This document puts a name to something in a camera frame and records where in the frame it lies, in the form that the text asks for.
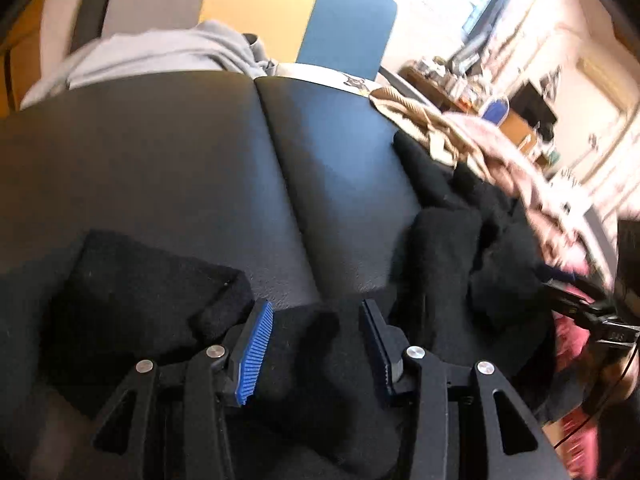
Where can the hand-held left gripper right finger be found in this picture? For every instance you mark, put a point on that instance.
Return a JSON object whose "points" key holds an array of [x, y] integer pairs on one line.
{"points": [[382, 355]]}

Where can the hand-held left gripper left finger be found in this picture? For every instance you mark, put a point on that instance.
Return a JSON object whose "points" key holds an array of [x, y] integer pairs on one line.
{"points": [[255, 350]]}

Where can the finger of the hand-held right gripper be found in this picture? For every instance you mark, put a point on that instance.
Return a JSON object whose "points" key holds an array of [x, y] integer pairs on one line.
{"points": [[572, 297]]}

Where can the black sweater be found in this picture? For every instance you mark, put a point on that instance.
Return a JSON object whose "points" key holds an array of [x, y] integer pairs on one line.
{"points": [[330, 360]]}

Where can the pink garment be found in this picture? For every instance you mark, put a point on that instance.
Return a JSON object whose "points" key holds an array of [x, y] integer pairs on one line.
{"points": [[510, 160]]}

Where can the person's right forearm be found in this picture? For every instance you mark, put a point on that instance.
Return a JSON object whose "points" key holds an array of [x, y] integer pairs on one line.
{"points": [[625, 440]]}

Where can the red pink cloth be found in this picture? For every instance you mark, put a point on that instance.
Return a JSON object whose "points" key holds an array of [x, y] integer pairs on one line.
{"points": [[570, 340]]}

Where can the grey white box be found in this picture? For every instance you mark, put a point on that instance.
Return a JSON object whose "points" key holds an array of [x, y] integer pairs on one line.
{"points": [[595, 230]]}

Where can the cluttered wooden desk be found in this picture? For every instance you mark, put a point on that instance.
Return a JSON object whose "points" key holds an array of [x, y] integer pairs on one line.
{"points": [[515, 132]]}

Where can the black monitor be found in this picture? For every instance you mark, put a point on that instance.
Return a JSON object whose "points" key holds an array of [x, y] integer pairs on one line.
{"points": [[534, 105]]}

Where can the blue chair back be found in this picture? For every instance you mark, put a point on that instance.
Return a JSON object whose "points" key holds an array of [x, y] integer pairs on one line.
{"points": [[495, 110]]}

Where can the beige patterned cloth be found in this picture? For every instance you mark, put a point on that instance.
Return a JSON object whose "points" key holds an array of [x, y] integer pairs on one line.
{"points": [[425, 120]]}

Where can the white patterned curtain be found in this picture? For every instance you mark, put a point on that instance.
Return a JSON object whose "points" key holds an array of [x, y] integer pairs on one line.
{"points": [[540, 15]]}

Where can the white printed cloth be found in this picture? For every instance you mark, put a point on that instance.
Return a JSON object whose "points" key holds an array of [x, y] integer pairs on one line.
{"points": [[325, 76]]}

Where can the grey hoodie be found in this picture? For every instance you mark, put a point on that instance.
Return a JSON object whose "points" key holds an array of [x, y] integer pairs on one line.
{"points": [[160, 52]]}

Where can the grey yellow blue headboard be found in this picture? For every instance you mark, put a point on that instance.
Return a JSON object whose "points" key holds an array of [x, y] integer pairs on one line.
{"points": [[260, 5]]}

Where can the wooden cabinet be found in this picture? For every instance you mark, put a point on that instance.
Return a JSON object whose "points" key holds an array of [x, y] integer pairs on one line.
{"points": [[17, 60]]}

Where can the wall air conditioner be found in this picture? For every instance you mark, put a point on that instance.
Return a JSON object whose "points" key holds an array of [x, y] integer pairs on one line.
{"points": [[602, 80]]}

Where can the grey bed rail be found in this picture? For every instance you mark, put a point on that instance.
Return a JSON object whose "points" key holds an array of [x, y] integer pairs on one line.
{"points": [[405, 82]]}

